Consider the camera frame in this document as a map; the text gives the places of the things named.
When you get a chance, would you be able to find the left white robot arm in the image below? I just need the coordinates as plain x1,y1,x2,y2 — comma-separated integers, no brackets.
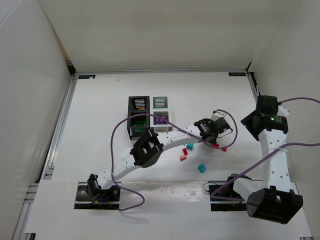
86,117,231,200

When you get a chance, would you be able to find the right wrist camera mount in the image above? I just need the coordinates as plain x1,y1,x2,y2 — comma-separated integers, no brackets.
277,102,291,117

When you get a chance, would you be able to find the red sloped lego brick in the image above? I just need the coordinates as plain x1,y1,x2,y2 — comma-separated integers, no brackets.
211,143,220,148

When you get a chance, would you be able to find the cyan small lego brick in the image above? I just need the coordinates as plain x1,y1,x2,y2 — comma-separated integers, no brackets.
186,143,194,151

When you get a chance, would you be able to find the purple rectangular lego brick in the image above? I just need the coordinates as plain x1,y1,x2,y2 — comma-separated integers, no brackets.
153,117,167,125

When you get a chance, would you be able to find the white slotted container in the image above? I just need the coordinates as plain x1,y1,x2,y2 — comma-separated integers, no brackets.
150,96,173,133

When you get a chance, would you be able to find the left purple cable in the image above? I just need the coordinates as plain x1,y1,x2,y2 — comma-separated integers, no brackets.
109,108,238,212

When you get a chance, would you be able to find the cyan lego brick lower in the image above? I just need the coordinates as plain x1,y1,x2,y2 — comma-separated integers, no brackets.
198,164,207,173

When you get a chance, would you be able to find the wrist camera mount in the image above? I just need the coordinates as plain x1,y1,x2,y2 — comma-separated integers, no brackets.
277,102,291,117
210,110,226,122

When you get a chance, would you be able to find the green square lego brick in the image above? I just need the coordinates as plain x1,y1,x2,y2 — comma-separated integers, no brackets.
131,119,147,127

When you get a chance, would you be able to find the red curved lego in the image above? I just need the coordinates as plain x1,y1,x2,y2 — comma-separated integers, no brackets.
180,155,187,161
182,148,188,156

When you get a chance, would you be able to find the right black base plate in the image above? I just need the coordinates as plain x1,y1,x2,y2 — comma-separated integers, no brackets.
202,181,247,212

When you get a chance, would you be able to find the black slotted container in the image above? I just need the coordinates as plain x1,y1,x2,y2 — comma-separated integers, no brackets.
127,96,150,140

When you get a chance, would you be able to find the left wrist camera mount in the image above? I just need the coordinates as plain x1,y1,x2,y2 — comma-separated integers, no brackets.
210,110,226,122

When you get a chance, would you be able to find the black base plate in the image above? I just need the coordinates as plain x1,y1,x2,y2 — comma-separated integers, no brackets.
202,181,247,212
74,182,121,210

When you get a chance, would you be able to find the purple cable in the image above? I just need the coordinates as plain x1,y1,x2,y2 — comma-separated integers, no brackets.
211,96,320,201
109,108,238,212

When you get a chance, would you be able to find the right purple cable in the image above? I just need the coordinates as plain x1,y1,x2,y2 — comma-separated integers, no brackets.
211,96,320,201

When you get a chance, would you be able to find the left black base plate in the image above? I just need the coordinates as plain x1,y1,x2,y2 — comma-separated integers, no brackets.
74,182,121,210

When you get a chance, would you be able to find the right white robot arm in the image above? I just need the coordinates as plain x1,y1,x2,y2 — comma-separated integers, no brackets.
226,95,303,225

